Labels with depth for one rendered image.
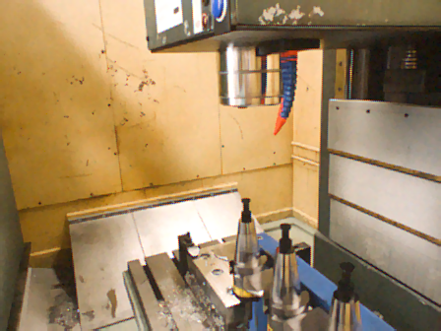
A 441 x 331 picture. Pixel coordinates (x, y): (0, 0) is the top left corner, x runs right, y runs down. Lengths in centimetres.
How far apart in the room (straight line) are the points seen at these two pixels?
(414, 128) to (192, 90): 112
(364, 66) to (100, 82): 111
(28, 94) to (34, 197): 45
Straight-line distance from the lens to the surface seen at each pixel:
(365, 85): 122
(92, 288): 160
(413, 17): 63
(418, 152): 105
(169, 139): 181
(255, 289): 55
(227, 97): 77
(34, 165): 177
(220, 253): 64
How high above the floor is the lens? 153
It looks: 15 degrees down
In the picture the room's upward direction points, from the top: 2 degrees counter-clockwise
